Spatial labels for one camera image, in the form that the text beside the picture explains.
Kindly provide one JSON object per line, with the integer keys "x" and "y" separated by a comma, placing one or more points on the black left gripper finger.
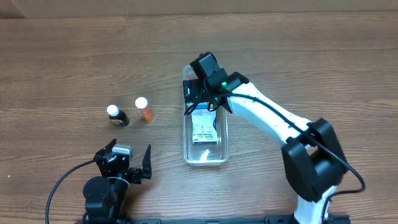
{"x": 146, "y": 164}
{"x": 110, "y": 145}

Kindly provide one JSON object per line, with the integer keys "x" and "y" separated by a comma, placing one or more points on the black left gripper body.
{"x": 130, "y": 173}

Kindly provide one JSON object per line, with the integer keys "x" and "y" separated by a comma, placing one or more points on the white blue medicine box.
{"x": 204, "y": 125}

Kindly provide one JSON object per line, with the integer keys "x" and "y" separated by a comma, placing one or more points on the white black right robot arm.
{"x": 313, "y": 159}

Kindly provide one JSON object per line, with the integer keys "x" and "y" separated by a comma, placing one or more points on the clear plastic container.
{"x": 212, "y": 153}

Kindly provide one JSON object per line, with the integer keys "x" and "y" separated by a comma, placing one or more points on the dark syrup bottle white cap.
{"x": 117, "y": 116}

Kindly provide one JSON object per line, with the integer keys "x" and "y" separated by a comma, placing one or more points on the orange tablet tube white cap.
{"x": 142, "y": 104}

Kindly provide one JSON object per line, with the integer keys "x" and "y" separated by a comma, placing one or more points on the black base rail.
{"x": 217, "y": 221}

